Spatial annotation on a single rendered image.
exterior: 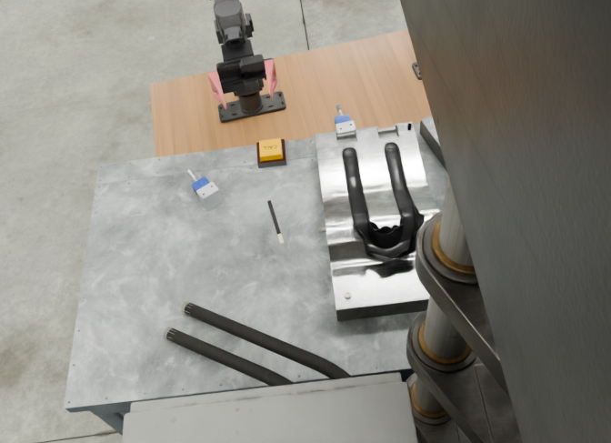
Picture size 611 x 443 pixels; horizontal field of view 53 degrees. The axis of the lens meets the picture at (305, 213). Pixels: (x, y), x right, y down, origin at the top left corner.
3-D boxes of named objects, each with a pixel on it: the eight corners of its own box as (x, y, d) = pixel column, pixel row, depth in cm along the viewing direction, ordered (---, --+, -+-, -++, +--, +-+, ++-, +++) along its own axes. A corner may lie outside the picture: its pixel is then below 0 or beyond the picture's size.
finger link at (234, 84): (245, 90, 124) (239, 59, 129) (211, 97, 124) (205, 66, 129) (251, 113, 130) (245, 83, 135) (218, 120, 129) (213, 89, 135)
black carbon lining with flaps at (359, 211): (340, 153, 160) (337, 128, 152) (401, 145, 159) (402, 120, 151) (357, 268, 140) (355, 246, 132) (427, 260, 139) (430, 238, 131)
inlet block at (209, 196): (183, 181, 168) (178, 169, 164) (198, 172, 170) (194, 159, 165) (207, 211, 162) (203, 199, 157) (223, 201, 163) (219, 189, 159)
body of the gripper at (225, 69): (264, 58, 129) (258, 36, 133) (215, 69, 128) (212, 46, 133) (267, 81, 134) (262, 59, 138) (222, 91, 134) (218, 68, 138)
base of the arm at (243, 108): (284, 89, 174) (279, 73, 178) (215, 104, 173) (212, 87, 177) (286, 108, 180) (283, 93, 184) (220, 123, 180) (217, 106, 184)
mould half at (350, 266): (316, 156, 169) (313, 122, 158) (411, 144, 168) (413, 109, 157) (337, 321, 140) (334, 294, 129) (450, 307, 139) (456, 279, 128)
